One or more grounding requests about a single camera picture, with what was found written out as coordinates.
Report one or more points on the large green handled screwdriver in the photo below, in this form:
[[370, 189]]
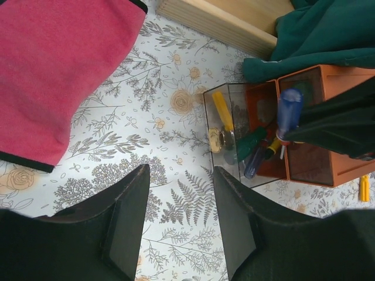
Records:
[[246, 145]]

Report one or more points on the clear acrylic drawer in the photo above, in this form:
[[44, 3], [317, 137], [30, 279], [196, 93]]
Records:
[[234, 131]]

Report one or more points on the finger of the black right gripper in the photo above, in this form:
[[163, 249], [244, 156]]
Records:
[[343, 124]]

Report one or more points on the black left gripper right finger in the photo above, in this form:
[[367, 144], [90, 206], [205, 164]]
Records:
[[263, 240]]

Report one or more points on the pink cloth pouch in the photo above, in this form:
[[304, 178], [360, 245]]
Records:
[[54, 54]]

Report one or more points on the blue red handled screwdriver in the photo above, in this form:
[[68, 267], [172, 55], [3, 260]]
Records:
[[256, 159]]

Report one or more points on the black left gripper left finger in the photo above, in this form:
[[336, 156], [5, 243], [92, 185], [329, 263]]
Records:
[[96, 239]]

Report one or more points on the orange drawer box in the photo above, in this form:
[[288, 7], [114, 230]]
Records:
[[306, 163]]

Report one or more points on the orange handled screwdriver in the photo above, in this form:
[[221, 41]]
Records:
[[223, 111], [365, 188]]

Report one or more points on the floral patterned table mat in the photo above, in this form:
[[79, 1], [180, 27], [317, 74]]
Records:
[[150, 111]]

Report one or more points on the wooden clothes rack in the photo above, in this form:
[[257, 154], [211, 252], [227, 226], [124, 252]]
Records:
[[248, 25]]

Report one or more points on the yellow handled screwdriver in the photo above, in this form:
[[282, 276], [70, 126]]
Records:
[[272, 148]]

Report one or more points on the teal green shorts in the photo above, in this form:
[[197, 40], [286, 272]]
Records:
[[338, 33]]

